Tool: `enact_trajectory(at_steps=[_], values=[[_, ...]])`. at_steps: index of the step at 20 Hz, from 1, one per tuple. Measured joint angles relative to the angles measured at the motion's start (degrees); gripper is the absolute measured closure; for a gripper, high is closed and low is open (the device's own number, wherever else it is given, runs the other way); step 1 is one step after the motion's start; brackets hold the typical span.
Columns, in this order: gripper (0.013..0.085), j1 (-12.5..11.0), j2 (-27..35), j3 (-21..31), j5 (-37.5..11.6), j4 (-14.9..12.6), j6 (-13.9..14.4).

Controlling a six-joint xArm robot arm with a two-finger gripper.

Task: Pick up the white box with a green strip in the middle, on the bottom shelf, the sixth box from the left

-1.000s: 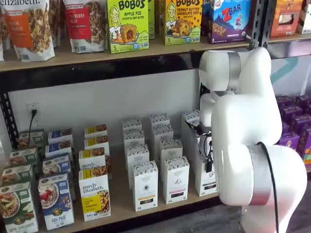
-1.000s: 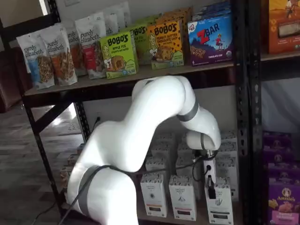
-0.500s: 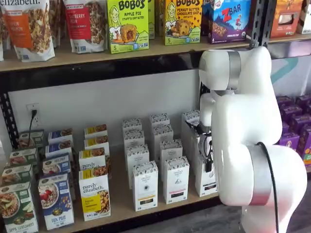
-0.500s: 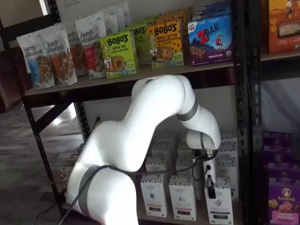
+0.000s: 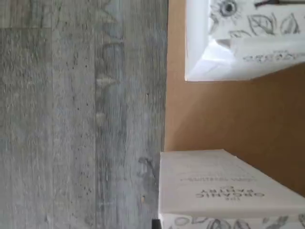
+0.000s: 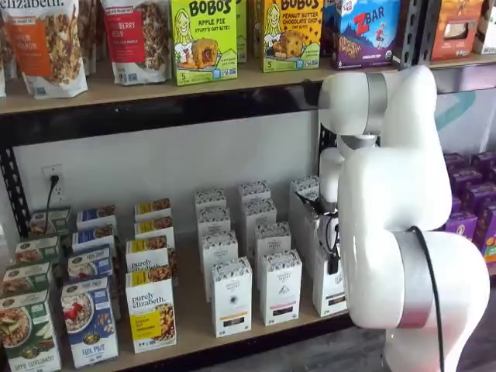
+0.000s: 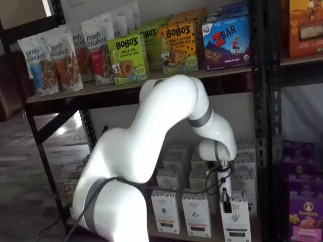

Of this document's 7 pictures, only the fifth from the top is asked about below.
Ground white box green strip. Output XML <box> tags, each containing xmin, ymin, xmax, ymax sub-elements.
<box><xmin>158</xmin><ymin>148</ymin><xmax>305</xmax><ymax>229</ymax></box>

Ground wooden shelf board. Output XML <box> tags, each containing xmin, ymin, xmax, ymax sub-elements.
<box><xmin>164</xmin><ymin>0</ymin><xmax>305</xmax><ymax>199</ymax></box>

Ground white box pink strip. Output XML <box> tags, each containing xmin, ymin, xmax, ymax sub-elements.
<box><xmin>184</xmin><ymin>0</ymin><xmax>305</xmax><ymax>83</ymax></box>

